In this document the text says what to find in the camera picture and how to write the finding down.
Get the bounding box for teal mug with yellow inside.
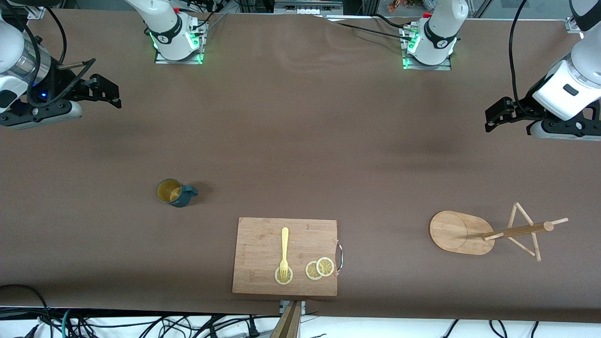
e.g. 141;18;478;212
157;178;199;207

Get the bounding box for wooden mug rack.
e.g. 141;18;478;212
429;202;569;262

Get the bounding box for colourful packets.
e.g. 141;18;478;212
387;0;439;14

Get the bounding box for bamboo cutting board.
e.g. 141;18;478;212
232;217;344;297

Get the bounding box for grey power strip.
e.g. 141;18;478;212
275;0;343;17

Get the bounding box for yellow plastic fork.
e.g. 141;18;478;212
280;227;289;281

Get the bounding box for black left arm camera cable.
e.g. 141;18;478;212
509;0;533;106

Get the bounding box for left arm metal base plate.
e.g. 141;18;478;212
401;26;452;71

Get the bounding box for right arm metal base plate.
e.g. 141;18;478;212
154;21;206;65

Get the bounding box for thick black cable loop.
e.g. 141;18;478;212
0;284;52;338

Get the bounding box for brown camera mount post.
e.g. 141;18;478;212
270;300;302;338

